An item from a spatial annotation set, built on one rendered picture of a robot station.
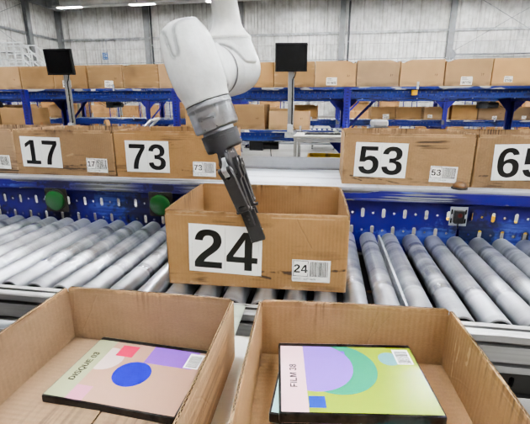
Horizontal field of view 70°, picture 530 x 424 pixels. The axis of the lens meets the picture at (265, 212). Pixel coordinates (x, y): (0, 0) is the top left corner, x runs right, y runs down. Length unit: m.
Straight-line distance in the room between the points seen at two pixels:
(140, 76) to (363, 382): 6.13
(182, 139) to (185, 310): 0.81
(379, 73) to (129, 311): 5.40
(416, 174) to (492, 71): 4.95
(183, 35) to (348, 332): 0.57
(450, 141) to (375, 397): 0.93
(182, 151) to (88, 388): 0.90
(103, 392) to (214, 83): 0.53
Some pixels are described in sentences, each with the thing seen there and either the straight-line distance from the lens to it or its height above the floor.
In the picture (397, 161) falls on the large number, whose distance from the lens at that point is 1.27.
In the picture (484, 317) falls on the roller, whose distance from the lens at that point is 0.87.
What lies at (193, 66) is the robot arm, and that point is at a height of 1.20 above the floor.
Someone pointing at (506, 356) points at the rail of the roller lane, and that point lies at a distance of 0.85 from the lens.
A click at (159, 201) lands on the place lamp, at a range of 1.32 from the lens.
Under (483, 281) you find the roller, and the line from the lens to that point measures 1.05.
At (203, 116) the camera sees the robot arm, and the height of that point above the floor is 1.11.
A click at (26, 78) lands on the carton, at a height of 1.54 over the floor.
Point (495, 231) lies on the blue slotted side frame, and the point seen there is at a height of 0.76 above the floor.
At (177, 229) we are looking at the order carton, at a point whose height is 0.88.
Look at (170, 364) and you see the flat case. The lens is 0.61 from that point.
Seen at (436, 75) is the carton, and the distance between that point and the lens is 5.95.
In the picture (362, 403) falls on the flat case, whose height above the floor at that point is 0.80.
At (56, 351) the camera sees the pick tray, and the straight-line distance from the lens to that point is 0.72.
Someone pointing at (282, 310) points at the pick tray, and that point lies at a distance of 0.60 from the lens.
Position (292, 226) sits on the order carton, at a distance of 0.79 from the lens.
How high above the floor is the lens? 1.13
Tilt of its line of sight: 16 degrees down
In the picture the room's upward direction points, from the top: straight up
